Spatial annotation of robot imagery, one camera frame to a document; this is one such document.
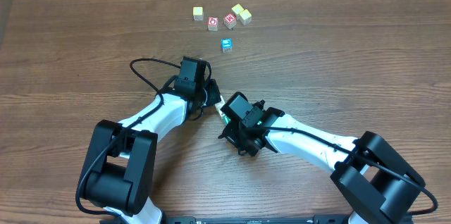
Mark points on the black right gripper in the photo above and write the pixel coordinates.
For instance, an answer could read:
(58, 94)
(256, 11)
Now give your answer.
(230, 130)

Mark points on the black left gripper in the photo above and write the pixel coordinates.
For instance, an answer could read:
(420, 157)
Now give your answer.
(214, 96)

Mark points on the pale wooden block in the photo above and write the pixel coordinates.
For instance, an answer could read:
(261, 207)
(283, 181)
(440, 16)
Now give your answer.
(220, 104)

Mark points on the green-edged wooden number block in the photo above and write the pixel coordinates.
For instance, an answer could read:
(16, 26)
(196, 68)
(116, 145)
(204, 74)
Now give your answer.
(226, 119)

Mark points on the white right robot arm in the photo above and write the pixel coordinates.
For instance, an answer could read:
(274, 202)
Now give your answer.
(375, 180)

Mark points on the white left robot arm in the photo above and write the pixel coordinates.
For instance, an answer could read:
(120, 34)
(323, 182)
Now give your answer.
(117, 173)

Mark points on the blue wooden block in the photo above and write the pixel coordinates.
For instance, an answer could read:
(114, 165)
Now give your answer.
(227, 45)

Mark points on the red wooden block left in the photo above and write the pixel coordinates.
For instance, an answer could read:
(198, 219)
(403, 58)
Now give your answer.
(212, 24)

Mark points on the red wooden block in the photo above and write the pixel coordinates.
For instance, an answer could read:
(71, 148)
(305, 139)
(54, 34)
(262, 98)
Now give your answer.
(230, 21)
(212, 24)

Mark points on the red wooden block right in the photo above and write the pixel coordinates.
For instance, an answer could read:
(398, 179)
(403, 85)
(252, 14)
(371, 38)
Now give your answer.
(230, 21)

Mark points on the yellow wooden block left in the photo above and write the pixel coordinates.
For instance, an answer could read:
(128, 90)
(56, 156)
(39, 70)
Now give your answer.
(198, 13)

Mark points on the yellow wooden block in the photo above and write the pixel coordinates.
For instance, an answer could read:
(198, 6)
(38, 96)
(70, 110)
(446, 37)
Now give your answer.
(198, 13)
(245, 17)
(236, 10)

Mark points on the yellow wooden block right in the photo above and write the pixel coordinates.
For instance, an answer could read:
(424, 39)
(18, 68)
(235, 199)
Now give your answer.
(245, 17)

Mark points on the yellow wooden block upper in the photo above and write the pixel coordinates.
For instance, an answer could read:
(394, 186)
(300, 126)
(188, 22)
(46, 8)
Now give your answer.
(236, 10)

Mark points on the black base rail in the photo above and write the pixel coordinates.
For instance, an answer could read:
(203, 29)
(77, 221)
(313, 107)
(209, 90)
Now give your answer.
(317, 219)

